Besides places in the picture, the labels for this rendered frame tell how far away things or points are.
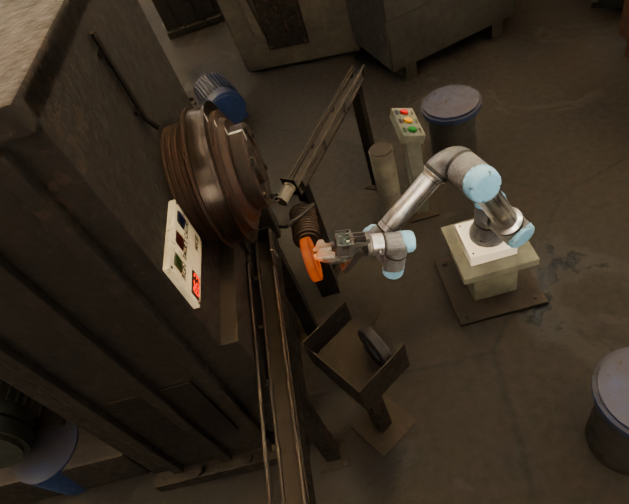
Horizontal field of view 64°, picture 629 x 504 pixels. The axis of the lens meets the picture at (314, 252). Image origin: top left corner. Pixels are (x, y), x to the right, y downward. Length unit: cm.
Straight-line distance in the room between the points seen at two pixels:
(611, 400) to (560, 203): 133
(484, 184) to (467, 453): 107
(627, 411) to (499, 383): 61
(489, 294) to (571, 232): 56
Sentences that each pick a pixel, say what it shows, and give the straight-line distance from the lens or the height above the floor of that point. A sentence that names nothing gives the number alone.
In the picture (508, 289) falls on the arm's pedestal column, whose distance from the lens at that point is 248.
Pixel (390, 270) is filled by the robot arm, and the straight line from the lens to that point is 176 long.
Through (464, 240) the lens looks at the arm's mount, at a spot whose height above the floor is 36.
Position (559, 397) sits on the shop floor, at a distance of 229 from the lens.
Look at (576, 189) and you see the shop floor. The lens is 298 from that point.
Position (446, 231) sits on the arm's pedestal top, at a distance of 237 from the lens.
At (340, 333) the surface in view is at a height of 61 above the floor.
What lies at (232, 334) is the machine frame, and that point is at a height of 87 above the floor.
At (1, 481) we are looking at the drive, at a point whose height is 25.
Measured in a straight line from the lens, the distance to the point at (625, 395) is 186.
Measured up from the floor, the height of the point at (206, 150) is 131.
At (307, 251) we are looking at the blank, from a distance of 162.
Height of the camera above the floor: 208
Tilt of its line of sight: 47 degrees down
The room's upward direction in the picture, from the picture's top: 23 degrees counter-clockwise
